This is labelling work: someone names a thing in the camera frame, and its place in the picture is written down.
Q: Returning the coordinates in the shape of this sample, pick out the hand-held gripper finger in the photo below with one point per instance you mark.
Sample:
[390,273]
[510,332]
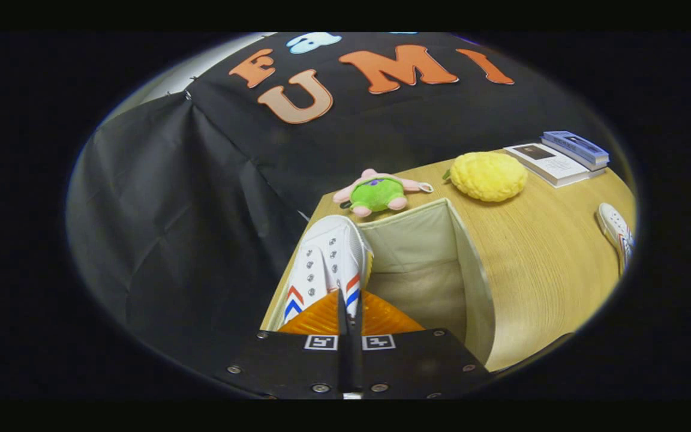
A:
[357,366]
[344,360]

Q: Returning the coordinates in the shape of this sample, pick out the white canvas shoe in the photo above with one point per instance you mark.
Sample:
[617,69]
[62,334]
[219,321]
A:
[327,252]
[614,231]

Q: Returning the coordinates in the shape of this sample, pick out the brown fabric storage box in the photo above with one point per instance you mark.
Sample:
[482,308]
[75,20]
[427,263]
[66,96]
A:
[417,252]

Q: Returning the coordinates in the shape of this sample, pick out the pink and green plush toy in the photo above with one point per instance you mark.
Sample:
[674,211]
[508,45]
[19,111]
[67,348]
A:
[375,195]

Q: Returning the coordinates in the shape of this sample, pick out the yellow plush ball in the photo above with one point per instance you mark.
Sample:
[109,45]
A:
[489,177]

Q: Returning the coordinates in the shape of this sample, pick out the white book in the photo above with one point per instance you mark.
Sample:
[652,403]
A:
[552,163]

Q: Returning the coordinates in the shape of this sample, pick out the blue book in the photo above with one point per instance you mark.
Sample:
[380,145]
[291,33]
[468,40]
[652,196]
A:
[576,147]

